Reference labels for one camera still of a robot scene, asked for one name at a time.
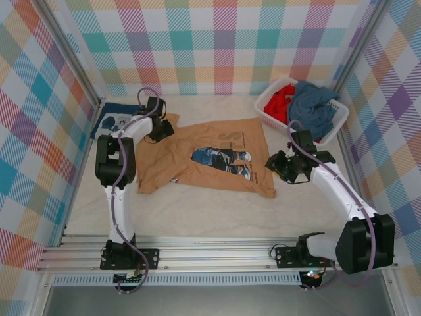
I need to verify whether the folded navy t-shirt white print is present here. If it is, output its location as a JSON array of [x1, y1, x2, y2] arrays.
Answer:
[[94, 101, 145, 139]]

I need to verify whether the aluminium frame post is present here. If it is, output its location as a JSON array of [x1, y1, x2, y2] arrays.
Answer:
[[37, 0, 106, 109], [330, 0, 391, 99]]

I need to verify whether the grey-blue t-shirt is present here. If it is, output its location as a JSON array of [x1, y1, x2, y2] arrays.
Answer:
[[286, 81, 341, 142]]

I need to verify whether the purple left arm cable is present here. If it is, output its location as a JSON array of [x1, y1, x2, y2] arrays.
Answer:
[[111, 87, 165, 296]]

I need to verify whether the white plastic laundry basket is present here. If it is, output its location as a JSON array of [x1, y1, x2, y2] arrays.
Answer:
[[253, 77, 350, 145]]

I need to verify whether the grey metal sheet panel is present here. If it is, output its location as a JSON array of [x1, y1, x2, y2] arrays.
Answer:
[[42, 285, 395, 316]]

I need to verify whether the tan printed t-shirt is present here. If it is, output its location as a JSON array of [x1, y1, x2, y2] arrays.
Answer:
[[135, 113, 277, 199]]

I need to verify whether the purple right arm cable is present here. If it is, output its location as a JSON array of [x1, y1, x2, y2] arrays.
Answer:
[[287, 119, 378, 292]]

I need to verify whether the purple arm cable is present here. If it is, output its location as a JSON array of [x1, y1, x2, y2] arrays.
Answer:
[[111, 87, 165, 296], [287, 119, 378, 292]]

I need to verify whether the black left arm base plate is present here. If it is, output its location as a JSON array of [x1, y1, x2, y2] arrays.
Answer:
[[99, 247, 161, 271]]

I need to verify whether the long aluminium base rail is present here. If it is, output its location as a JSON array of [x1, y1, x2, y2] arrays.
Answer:
[[35, 232, 399, 273]]

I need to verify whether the white slotted cable duct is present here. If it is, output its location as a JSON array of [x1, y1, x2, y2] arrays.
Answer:
[[51, 275, 303, 287]]

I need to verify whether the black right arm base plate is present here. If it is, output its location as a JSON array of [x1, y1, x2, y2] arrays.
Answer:
[[274, 245, 337, 269]]

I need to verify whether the red t-shirt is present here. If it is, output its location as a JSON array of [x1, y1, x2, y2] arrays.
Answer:
[[262, 84, 297, 128]]

